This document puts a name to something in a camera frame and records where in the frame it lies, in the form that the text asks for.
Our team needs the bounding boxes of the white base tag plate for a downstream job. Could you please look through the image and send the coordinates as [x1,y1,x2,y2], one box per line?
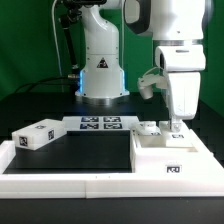
[63,116,139,131]

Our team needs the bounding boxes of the white cabinet top block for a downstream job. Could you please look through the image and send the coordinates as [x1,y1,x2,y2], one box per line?
[12,119,66,150]

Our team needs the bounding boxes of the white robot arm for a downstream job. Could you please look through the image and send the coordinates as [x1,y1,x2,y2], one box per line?
[55,0,212,132]

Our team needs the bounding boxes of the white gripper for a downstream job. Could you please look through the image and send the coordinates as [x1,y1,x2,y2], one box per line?
[155,44,206,131]

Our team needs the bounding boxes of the white U-shaped frame fence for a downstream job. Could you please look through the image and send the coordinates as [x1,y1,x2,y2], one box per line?
[0,141,224,199]

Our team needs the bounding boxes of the white cabinet door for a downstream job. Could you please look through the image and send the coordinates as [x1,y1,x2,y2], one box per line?
[133,121,161,136]
[159,121,192,147]

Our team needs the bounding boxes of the white cabinet body box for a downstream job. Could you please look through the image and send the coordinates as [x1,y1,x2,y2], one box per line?
[130,129,223,176]

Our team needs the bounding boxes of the black cable on table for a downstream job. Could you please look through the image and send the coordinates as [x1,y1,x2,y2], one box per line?
[14,76,81,94]

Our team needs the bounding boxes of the black hose behind robot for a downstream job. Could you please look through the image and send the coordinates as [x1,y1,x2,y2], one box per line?
[58,9,81,72]

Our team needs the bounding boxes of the white thin cable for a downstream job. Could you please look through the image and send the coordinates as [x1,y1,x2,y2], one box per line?
[50,0,64,78]

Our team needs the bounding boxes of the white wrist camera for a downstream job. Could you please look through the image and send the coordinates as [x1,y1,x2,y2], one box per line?
[137,74,167,99]

